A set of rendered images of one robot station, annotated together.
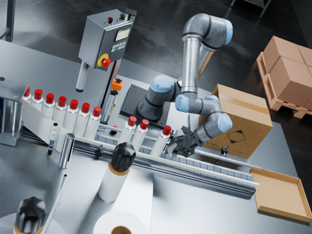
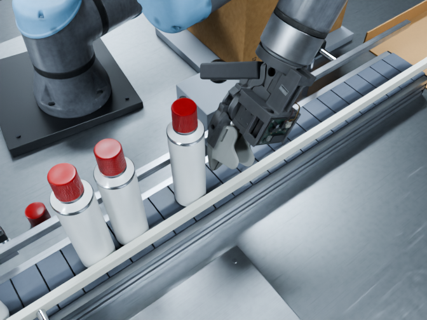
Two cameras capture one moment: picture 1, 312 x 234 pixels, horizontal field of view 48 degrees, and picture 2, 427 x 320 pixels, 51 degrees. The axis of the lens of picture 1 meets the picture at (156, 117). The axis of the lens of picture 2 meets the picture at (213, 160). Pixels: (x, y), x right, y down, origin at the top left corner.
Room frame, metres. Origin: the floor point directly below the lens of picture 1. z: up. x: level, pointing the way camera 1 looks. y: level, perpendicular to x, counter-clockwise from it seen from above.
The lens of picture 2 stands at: (0.86, 0.05, 1.48)
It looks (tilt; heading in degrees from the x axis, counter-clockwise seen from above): 52 degrees down; 337
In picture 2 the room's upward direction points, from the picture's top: straight up
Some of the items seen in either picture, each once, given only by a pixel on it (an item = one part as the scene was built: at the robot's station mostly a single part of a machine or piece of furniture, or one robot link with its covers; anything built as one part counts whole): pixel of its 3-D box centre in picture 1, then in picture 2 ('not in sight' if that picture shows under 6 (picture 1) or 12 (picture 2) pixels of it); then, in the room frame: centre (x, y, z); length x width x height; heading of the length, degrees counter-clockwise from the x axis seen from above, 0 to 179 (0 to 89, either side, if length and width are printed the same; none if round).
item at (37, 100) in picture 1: (36, 108); not in sight; (1.10, 0.50, 0.98); 0.05 x 0.05 x 0.20
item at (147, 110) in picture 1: (152, 104); (68, 73); (1.59, 0.05, 0.90); 0.15 x 0.15 x 0.10
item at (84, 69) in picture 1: (83, 71); not in sight; (1.24, 0.37, 1.18); 0.04 x 0.04 x 0.21
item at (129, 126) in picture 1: (126, 133); (82, 220); (1.20, 0.09, 0.98); 0.05 x 0.05 x 0.20
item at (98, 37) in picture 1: (106, 39); not in sight; (1.23, 0.31, 1.38); 0.17 x 0.10 x 0.19; 159
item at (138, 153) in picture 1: (159, 159); (214, 197); (1.21, -0.10, 0.91); 1.07 x 0.01 x 0.02; 104
